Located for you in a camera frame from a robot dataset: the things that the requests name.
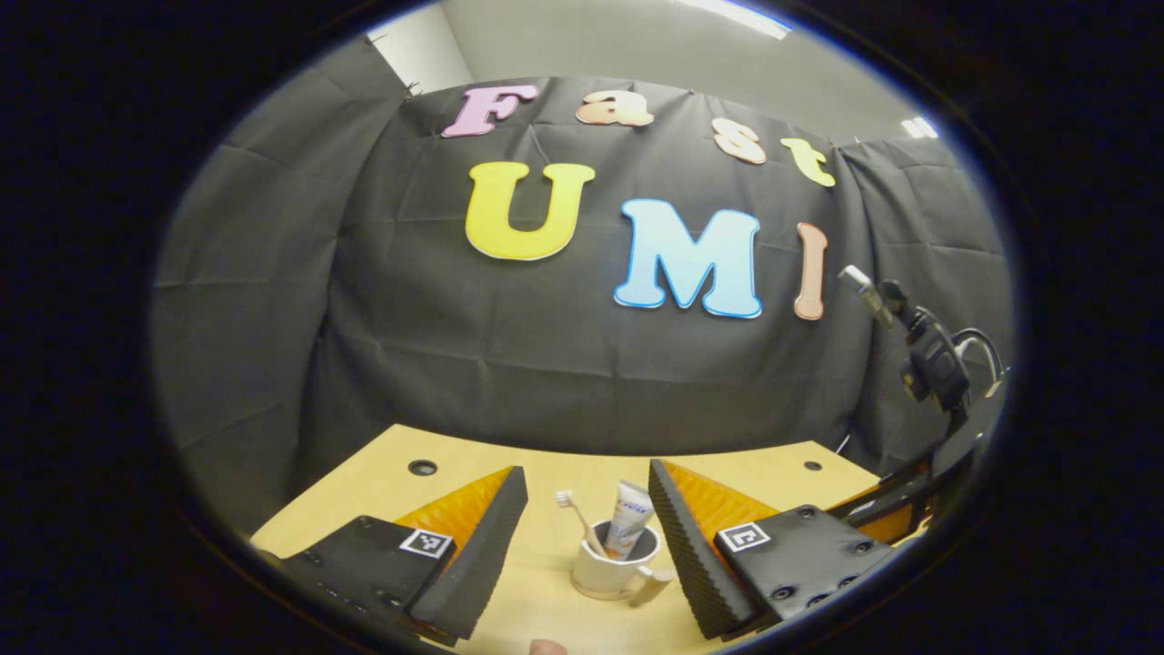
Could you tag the white toothpaste tube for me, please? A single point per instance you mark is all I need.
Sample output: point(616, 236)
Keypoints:
point(629, 518)

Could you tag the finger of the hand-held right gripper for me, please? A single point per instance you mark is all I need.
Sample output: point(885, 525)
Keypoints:
point(896, 523)

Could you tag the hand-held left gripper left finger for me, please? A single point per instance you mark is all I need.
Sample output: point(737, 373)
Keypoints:
point(482, 555)

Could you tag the large ceiling light panel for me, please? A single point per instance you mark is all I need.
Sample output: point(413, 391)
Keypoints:
point(737, 14)

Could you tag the wooden desktop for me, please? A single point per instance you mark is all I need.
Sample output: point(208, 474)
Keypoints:
point(546, 582)

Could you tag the beige toothbrush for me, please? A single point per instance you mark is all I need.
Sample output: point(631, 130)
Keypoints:
point(582, 523)

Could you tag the black backdrop cloth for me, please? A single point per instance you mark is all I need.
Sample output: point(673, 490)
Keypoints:
point(546, 382)

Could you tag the small ceiling light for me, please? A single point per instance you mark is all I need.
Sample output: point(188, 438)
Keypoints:
point(918, 127)

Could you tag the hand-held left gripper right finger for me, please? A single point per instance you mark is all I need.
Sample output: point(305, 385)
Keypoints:
point(691, 555)

